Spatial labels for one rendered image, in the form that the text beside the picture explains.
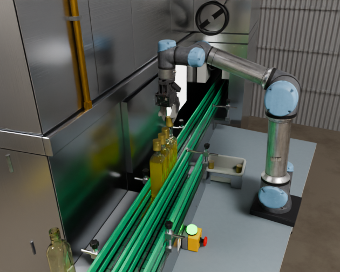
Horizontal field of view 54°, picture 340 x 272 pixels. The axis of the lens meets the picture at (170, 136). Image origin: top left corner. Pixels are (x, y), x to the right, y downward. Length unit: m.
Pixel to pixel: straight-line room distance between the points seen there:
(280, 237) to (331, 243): 1.23
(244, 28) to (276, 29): 1.91
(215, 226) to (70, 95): 0.89
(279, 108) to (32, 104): 0.82
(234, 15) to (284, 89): 1.16
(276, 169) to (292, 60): 2.95
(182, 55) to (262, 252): 0.87
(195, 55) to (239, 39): 1.04
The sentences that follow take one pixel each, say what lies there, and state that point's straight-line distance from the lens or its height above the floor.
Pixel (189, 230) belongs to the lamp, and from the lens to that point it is 1.43.
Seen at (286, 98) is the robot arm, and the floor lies 1.38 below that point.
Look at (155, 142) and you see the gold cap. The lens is 1.39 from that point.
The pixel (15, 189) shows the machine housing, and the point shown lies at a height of 1.18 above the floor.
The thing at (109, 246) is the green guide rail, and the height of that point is 0.95.
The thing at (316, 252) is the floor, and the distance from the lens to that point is 2.69.
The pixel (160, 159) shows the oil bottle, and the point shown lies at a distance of 1.42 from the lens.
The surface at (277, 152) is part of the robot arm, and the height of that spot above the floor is 1.15.
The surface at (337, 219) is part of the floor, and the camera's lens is 3.03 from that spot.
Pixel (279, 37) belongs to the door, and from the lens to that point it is 4.24.
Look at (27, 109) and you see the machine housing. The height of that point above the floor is 1.47.
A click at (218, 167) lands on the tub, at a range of 1.96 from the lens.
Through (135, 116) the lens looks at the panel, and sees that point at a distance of 1.47.
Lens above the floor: 1.82
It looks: 27 degrees down
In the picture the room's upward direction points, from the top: 1 degrees counter-clockwise
